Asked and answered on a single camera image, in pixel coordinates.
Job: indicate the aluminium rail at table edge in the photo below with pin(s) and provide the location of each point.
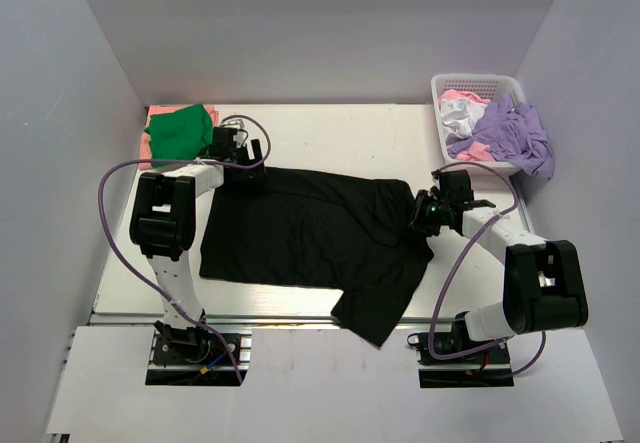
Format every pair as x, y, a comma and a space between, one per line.
228, 303

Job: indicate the black t shirt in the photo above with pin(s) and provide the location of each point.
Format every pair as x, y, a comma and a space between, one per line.
313, 229

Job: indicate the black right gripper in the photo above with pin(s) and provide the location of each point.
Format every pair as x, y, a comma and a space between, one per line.
418, 220

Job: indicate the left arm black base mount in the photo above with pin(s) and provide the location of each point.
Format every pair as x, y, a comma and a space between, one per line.
189, 349

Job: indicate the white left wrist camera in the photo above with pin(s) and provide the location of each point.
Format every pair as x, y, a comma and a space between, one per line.
235, 123

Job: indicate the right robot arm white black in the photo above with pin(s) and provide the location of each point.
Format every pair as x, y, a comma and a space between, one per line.
543, 287

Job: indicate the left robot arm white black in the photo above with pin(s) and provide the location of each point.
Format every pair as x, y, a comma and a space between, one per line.
163, 223

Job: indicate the purple t shirt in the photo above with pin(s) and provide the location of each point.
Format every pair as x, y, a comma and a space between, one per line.
515, 135

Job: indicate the white plastic laundry basket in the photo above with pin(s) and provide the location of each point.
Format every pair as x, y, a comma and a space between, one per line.
488, 86

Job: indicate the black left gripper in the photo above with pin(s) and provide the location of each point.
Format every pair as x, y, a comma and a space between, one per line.
242, 149

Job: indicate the folded green t shirt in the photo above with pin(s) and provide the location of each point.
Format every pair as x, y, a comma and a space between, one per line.
180, 135

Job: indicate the white t shirt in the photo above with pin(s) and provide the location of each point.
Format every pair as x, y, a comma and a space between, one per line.
459, 117

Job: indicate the pink t shirt in basket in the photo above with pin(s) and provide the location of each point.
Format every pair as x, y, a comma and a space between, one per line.
477, 151

